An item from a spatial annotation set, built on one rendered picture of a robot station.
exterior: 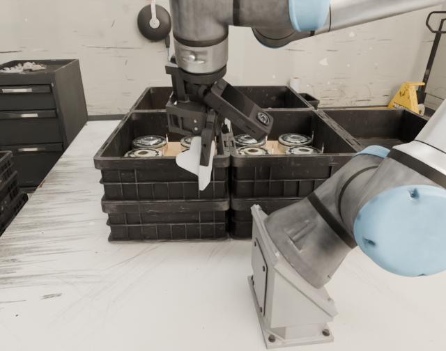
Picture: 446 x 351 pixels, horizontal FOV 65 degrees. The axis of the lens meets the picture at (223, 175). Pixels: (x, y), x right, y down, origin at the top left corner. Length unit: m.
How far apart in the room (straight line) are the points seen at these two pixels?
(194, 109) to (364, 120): 0.79
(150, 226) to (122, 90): 3.57
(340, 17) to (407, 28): 4.51
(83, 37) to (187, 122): 3.82
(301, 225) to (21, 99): 2.07
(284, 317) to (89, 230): 0.57
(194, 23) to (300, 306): 0.45
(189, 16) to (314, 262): 0.40
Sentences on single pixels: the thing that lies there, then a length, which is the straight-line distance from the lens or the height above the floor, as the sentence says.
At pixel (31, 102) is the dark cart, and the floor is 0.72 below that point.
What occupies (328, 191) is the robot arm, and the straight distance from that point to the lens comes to 0.60.
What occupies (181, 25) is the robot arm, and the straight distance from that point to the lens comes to 0.47.
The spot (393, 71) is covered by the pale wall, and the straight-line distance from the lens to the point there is 5.09.
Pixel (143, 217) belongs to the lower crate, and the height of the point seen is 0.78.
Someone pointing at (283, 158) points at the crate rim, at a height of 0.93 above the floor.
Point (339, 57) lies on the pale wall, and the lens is 4.71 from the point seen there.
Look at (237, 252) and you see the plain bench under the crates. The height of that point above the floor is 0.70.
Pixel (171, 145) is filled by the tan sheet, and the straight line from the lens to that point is 1.13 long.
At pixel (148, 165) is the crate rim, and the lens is 0.78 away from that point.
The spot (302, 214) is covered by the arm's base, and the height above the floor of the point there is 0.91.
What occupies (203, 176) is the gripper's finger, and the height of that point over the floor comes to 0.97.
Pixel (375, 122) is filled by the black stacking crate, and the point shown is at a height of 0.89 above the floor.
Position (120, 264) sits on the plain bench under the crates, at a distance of 0.85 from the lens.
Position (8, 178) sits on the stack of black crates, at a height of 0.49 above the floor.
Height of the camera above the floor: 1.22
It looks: 25 degrees down
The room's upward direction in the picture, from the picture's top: straight up
